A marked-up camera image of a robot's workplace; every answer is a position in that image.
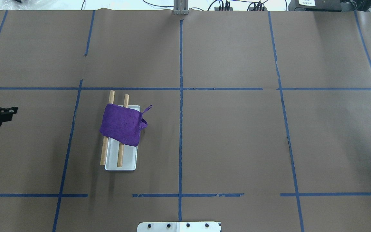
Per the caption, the grey aluminium frame post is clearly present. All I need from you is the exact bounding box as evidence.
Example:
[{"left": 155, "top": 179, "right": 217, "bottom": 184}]
[{"left": 173, "top": 0, "right": 189, "bottom": 15}]

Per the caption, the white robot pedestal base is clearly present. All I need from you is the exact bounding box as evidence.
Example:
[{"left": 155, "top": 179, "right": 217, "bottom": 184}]
[{"left": 137, "top": 221, "right": 222, "bottom": 232}]

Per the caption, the wooden rack rod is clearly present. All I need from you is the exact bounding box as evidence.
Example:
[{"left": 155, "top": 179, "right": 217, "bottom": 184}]
[
  {"left": 100, "top": 91, "right": 115, "bottom": 166},
  {"left": 117, "top": 94, "right": 129, "bottom": 168}
]

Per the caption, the white towel rack base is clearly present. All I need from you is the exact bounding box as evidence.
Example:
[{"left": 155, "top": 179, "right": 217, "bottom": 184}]
[{"left": 104, "top": 105, "right": 140, "bottom": 171}]

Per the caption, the black box with label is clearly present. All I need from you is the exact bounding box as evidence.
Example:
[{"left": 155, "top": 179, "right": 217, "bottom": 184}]
[{"left": 288, "top": 0, "right": 342, "bottom": 12}]

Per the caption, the purple towel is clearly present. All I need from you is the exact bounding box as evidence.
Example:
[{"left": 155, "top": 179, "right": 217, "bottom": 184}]
[{"left": 99, "top": 104, "right": 153, "bottom": 147}]

